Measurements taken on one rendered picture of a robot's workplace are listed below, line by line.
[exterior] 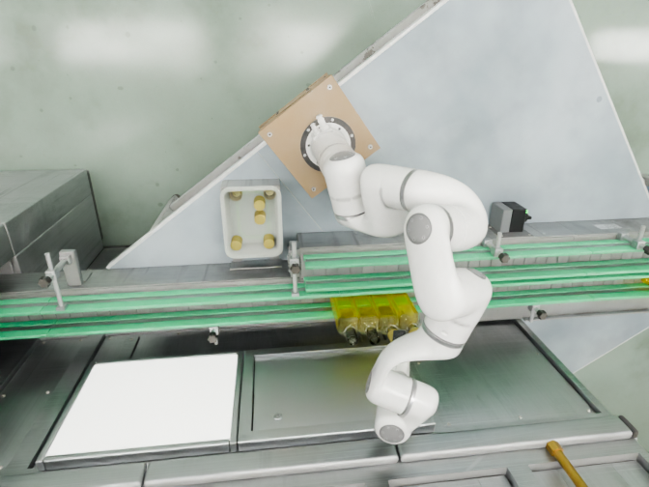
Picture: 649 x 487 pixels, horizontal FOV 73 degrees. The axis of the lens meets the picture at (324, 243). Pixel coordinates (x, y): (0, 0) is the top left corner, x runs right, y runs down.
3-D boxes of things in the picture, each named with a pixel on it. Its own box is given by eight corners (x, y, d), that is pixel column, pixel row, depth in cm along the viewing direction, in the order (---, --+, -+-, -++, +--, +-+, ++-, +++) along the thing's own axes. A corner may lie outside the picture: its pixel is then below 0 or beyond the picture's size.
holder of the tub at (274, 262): (230, 262, 144) (228, 272, 137) (222, 180, 133) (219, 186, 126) (282, 259, 146) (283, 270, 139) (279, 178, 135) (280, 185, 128)
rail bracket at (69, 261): (76, 279, 136) (43, 320, 116) (64, 229, 129) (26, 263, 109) (93, 278, 137) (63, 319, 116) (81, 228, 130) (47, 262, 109)
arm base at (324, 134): (292, 127, 119) (297, 141, 105) (333, 103, 118) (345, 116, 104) (318, 174, 126) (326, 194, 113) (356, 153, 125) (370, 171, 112)
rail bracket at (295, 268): (289, 283, 134) (291, 304, 123) (287, 232, 128) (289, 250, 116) (298, 282, 135) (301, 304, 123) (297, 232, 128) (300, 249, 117)
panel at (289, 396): (93, 369, 127) (37, 472, 96) (90, 360, 126) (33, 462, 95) (396, 346, 137) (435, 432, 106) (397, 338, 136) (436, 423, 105)
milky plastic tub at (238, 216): (228, 247, 141) (225, 259, 133) (221, 180, 132) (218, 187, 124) (282, 244, 143) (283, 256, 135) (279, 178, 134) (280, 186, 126)
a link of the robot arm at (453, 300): (412, 289, 92) (363, 297, 82) (458, 197, 83) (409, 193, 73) (475, 340, 81) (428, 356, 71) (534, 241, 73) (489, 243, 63)
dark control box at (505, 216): (488, 223, 150) (499, 233, 142) (491, 201, 146) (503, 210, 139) (510, 222, 151) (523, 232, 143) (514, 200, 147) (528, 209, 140)
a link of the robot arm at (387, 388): (464, 326, 85) (419, 403, 93) (401, 300, 85) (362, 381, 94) (469, 351, 77) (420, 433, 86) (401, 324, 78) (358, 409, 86)
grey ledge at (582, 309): (381, 312, 155) (389, 330, 144) (382, 290, 151) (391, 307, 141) (628, 296, 166) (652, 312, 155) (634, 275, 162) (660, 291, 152)
